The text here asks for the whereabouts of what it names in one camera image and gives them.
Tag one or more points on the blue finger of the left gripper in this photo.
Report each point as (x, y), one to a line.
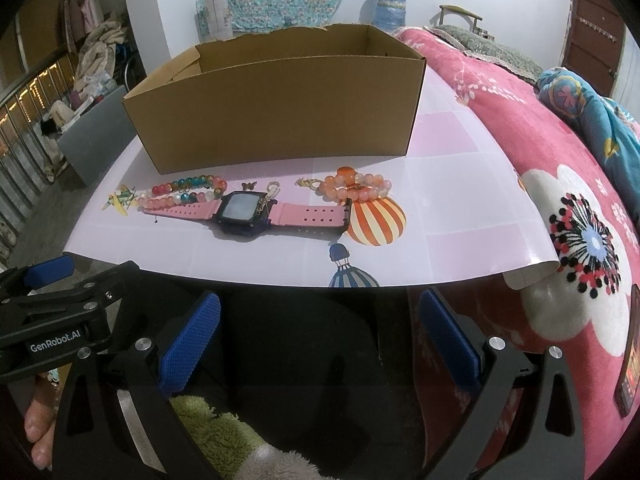
(46, 273)

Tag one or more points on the smartphone on bed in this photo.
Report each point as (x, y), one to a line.
(628, 382)

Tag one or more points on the person's left hand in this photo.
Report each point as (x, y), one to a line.
(40, 423)

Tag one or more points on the blue floral quilt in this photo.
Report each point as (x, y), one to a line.
(608, 130)

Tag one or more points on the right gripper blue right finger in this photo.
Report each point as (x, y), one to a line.
(459, 351)

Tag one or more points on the pink strap smart watch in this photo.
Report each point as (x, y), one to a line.
(248, 214)

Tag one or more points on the brown wooden door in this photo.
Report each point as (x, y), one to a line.
(594, 43)

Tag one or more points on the brown cardboard box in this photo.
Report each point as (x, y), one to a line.
(300, 92)

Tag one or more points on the pink floral blanket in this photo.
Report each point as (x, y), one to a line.
(583, 306)

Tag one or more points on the pile of clothes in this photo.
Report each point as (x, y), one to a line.
(97, 56)

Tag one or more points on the grey green pillow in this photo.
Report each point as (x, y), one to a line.
(476, 46)

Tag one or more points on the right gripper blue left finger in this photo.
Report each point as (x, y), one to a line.
(183, 341)

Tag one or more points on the blue water dispenser bottle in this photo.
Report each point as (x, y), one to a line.
(389, 15)

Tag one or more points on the wooden chair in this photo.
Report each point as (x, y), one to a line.
(472, 18)

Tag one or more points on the grey storage box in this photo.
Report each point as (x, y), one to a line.
(94, 142)

